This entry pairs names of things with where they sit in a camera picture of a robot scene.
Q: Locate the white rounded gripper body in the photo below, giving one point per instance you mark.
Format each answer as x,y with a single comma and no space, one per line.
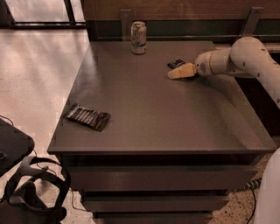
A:
201,66

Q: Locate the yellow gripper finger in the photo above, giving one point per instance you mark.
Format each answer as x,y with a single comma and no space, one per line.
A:
184,71

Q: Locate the blue rxbar blueberry wrapper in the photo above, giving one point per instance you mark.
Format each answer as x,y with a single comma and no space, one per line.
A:
176,63

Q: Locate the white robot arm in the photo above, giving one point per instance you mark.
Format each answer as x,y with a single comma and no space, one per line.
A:
246,58

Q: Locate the dark rxbar chocolate wrapper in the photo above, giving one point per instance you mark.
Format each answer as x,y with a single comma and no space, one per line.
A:
92,118

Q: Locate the white soda can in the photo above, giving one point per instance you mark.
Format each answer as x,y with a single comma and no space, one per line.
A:
138,37

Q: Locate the dark brown drawer cabinet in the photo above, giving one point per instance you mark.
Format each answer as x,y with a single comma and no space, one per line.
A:
172,149

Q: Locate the black office chair seat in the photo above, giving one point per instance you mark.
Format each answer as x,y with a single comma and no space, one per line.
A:
14,146

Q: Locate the black vr headset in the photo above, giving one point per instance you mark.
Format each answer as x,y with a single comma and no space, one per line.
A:
20,190

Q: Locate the grey metal wall bracket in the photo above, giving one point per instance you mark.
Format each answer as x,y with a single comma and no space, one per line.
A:
126,21
251,21

